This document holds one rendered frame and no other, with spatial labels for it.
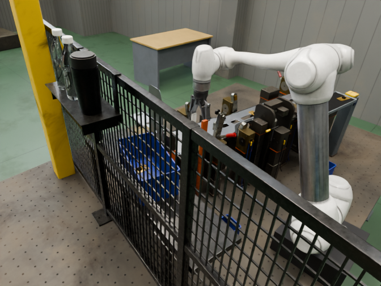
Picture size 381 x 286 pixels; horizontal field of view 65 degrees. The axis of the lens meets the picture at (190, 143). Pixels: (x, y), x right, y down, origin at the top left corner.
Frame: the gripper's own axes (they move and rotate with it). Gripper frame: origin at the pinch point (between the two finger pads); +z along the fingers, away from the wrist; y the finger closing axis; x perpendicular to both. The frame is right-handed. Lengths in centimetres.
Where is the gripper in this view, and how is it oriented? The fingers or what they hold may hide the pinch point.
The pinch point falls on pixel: (198, 123)
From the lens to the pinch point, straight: 161.3
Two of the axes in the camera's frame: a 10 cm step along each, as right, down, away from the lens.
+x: -7.9, 3.0, -5.3
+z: -0.5, 8.3, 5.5
